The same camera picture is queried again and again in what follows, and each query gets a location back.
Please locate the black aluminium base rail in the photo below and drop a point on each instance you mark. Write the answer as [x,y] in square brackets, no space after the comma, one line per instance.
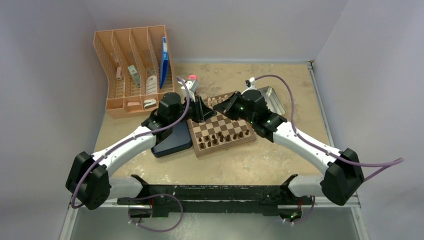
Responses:
[267,200]

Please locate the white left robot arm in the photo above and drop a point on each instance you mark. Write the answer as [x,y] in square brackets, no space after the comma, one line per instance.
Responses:
[89,176]

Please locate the teal white small box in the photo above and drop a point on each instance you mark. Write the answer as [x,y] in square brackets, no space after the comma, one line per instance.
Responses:
[135,75]

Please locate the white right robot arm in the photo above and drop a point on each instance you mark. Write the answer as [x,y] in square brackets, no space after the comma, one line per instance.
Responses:
[341,174]

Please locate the silver metal tin tray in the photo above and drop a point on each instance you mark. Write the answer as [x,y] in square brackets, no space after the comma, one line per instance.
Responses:
[272,100]

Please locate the pink capped small bottle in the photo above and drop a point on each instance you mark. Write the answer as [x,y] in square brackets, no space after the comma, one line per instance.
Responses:
[192,77]

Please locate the dark blue tin lid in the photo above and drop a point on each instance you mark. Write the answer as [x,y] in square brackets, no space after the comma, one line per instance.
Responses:
[179,140]

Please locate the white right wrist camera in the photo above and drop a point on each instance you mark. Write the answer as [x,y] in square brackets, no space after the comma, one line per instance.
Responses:
[250,84]

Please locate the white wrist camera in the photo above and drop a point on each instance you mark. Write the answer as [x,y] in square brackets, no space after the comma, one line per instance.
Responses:
[192,86]
[250,84]

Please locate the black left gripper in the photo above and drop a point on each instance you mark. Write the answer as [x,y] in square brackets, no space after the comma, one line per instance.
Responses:
[202,112]

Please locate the white clip in organizer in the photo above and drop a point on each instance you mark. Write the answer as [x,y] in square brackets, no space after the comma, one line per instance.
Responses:
[149,103]

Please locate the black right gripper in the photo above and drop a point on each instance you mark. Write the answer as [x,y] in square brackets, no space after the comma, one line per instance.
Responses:
[227,107]

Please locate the row of white chess pieces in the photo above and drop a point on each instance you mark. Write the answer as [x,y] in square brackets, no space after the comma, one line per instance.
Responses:
[211,101]

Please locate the pink small item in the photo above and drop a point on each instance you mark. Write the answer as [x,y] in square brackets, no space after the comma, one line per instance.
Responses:
[119,74]

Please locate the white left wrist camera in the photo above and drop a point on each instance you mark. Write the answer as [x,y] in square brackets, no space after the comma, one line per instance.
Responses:
[192,86]

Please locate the wooden chess board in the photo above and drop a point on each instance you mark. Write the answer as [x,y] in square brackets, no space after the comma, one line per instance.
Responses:
[213,126]

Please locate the blue folder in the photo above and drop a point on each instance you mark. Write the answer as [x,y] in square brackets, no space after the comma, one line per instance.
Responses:
[164,64]

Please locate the orange plastic file organizer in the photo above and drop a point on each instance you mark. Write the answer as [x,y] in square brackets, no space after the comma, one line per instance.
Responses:
[139,68]

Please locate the white striped card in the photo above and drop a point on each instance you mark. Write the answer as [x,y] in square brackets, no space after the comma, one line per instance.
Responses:
[151,86]

